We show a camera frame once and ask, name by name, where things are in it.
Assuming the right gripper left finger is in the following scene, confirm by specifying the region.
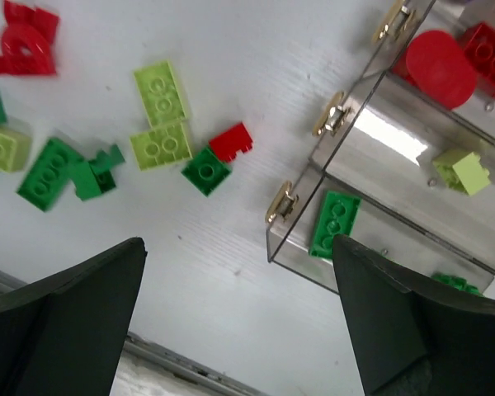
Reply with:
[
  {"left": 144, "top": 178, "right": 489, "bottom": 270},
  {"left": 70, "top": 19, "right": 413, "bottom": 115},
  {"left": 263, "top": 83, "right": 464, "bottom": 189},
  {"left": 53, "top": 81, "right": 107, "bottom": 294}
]
[{"left": 0, "top": 237, "right": 147, "bottom": 395}]

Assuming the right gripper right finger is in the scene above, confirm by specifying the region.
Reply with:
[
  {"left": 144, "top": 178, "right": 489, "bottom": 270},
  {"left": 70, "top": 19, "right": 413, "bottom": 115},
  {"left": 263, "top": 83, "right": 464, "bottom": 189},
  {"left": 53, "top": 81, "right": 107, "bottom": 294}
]
[{"left": 332, "top": 233, "right": 495, "bottom": 396}]

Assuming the green lego piece studded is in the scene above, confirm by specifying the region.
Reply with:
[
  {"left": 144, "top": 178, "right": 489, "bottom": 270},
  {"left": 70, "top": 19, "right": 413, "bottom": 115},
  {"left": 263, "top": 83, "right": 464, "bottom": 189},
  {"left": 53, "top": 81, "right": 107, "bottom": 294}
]
[{"left": 68, "top": 144, "right": 125, "bottom": 201}]

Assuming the lime lego brick carried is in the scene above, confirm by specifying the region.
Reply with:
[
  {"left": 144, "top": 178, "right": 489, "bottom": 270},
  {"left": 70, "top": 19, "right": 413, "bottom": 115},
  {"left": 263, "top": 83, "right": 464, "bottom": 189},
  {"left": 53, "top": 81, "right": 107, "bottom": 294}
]
[{"left": 432, "top": 148, "right": 491, "bottom": 196}]

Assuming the red rounded lego brick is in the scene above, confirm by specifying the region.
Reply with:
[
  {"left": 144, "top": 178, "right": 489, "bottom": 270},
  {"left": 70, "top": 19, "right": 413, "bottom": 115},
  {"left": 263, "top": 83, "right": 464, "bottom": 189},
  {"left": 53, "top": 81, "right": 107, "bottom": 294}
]
[{"left": 392, "top": 30, "right": 478, "bottom": 110}]

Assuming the red irregular lego piece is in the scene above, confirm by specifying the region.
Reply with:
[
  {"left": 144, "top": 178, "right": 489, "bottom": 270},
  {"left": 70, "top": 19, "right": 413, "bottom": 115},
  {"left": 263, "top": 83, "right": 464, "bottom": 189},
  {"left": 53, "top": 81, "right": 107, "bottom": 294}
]
[{"left": 0, "top": 1, "right": 60, "bottom": 77}]

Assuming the red rectangular lego brick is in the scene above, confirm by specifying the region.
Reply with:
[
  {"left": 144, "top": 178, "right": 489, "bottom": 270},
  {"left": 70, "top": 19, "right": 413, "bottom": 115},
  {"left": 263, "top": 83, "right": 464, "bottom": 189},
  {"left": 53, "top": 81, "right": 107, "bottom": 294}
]
[{"left": 457, "top": 22, "right": 495, "bottom": 101}]

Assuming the long green lego brick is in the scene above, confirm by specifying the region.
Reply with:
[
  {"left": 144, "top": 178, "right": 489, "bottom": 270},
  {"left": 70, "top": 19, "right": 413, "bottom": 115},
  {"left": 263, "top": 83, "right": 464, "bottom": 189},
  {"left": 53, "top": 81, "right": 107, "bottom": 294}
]
[{"left": 16, "top": 137, "right": 84, "bottom": 212}]

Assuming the clear container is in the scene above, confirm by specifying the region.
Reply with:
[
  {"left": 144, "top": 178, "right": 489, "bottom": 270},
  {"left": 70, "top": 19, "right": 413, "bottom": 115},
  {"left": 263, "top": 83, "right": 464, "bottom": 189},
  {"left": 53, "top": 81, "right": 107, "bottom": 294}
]
[
  {"left": 310, "top": 73, "right": 495, "bottom": 266},
  {"left": 362, "top": 1, "right": 495, "bottom": 143},
  {"left": 266, "top": 165, "right": 495, "bottom": 297}
]

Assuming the small lime lego brick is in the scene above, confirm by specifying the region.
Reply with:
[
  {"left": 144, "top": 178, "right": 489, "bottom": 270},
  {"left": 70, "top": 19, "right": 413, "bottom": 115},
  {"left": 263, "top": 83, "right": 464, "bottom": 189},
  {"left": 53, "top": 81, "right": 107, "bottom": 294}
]
[{"left": 0, "top": 126, "right": 32, "bottom": 173}]

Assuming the lime lego brick lower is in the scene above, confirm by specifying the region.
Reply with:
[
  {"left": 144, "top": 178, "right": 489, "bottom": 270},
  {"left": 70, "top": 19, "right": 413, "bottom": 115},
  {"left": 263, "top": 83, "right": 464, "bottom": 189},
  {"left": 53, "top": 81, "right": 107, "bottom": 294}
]
[{"left": 130, "top": 122, "right": 192, "bottom": 171}]

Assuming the small red lego brick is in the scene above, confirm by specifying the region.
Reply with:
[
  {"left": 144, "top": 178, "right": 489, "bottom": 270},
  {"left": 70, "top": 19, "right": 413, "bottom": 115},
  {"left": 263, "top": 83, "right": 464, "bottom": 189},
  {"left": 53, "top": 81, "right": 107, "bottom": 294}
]
[{"left": 209, "top": 122, "right": 253, "bottom": 163}]

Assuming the lime lego brick upper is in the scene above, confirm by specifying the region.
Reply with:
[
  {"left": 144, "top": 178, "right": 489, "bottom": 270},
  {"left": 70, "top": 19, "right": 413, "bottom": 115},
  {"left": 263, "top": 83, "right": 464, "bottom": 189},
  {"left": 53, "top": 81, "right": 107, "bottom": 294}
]
[{"left": 133, "top": 60, "right": 189, "bottom": 127}]

